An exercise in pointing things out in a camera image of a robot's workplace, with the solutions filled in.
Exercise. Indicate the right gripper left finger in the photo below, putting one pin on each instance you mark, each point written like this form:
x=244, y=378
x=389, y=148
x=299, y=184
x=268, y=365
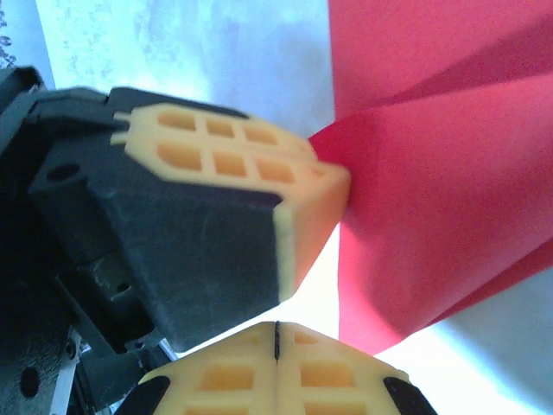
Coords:
x=224, y=397

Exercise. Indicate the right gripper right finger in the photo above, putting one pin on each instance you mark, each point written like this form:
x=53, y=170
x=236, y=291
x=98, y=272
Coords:
x=328, y=397

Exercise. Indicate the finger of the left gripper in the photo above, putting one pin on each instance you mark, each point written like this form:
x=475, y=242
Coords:
x=198, y=125
x=207, y=242

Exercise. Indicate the red paper sheet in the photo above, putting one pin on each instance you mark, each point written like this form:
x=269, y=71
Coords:
x=432, y=194

